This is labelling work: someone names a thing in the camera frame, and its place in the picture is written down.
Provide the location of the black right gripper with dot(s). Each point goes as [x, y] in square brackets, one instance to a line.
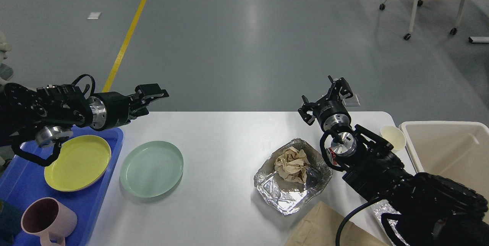
[332, 112]

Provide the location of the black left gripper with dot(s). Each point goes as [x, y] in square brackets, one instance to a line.
[112, 109]

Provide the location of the mint green plate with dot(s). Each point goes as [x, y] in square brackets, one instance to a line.
[152, 169]

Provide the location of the pink mug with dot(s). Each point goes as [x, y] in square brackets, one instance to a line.
[49, 220]

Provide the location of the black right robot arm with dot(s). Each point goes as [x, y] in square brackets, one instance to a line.
[430, 210]

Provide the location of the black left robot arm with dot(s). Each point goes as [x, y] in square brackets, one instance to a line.
[36, 123]

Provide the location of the metal floor plate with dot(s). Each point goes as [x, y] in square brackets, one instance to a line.
[352, 101]

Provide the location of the crumpled brown paper ball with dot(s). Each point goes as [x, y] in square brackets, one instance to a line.
[292, 165]

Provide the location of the cream paper cup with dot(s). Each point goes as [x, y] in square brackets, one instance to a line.
[395, 137]

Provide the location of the yellow plate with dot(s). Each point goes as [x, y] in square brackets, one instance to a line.
[82, 161]

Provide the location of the white floor marker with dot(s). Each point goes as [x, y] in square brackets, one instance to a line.
[94, 15]

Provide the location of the aluminium foil tray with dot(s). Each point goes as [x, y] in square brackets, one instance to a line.
[288, 197]

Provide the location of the brown paper bag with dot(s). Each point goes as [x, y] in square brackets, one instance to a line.
[319, 228]

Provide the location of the white chair left background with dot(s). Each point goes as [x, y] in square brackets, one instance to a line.
[6, 71]

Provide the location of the beige plastic bin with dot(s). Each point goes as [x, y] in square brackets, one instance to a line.
[452, 149]

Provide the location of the blue plastic tray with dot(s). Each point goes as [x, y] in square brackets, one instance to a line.
[23, 183]

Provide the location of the white bar on floor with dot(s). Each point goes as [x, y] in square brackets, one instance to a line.
[478, 40]

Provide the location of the dark teal cup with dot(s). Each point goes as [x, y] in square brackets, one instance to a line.
[10, 222]

